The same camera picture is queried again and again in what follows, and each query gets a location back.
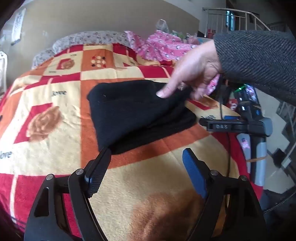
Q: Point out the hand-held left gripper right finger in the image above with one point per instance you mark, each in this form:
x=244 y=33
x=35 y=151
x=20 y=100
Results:
x=194 y=171

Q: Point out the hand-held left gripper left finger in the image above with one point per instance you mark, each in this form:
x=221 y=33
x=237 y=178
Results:
x=97 y=176

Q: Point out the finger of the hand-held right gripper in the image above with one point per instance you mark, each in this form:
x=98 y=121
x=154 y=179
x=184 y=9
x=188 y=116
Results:
x=222 y=127

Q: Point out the black pants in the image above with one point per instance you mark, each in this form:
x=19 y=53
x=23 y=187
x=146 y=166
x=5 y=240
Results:
x=129 y=115

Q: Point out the person's right forearm grey sleeve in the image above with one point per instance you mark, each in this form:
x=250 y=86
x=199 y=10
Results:
x=254 y=58

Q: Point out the person's right hand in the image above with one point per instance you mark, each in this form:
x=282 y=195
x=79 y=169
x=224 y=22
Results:
x=196 y=67

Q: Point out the red shopping bag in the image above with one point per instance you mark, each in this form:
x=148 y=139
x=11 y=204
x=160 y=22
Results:
x=232 y=103

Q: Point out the orange red checkered blanket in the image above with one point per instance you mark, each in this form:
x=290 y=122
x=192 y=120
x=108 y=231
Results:
x=57 y=143

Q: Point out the person's dark jacket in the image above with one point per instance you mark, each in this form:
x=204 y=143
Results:
x=279 y=213

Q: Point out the pink printed bed sheet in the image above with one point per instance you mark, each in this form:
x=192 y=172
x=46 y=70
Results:
x=161 y=46

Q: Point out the metal stair railing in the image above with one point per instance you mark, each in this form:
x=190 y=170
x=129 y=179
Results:
x=231 y=10

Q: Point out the clear plastic bag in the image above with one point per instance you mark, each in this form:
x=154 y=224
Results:
x=162 y=26

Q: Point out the grey floral pillow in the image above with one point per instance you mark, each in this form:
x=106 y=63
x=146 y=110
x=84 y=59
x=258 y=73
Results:
x=81 y=39

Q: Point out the white paper sheet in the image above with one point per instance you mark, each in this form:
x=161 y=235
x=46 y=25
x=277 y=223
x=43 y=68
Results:
x=18 y=25

